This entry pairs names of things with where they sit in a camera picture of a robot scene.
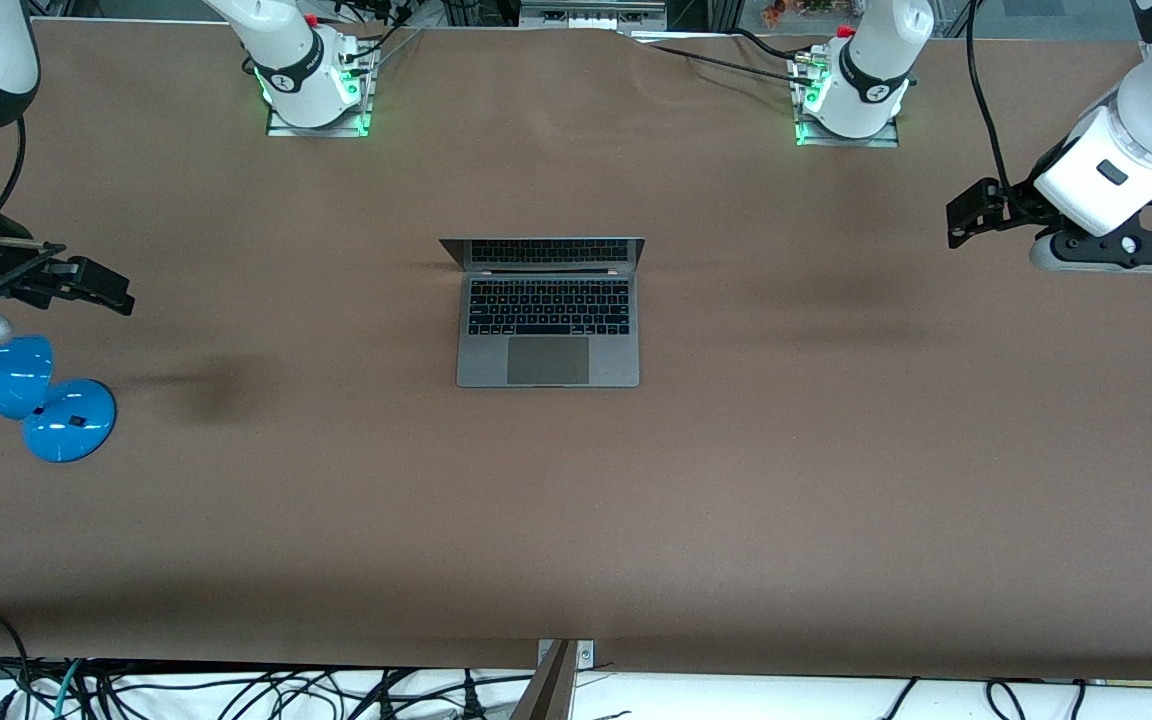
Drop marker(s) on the small metal table bracket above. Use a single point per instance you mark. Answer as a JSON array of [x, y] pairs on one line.
[[586, 655]]

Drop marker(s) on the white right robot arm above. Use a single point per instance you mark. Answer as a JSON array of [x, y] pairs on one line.
[[306, 70]]

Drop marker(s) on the grey metal box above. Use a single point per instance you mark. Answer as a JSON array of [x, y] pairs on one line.
[[591, 14]]

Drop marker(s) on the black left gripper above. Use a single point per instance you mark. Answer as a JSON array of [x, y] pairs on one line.
[[1018, 207]]

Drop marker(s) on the grey laptop computer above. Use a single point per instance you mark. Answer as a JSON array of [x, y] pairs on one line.
[[546, 362]]

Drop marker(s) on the brown wooden post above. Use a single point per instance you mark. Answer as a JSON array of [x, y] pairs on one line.
[[548, 695]]

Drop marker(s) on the brown table cover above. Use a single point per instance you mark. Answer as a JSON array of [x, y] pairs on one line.
[[836, 500]]

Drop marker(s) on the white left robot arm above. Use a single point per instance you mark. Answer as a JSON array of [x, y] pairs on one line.
[[876, 60]]

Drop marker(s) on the blue desk lamp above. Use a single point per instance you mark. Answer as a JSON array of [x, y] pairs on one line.
[[66, 425]]

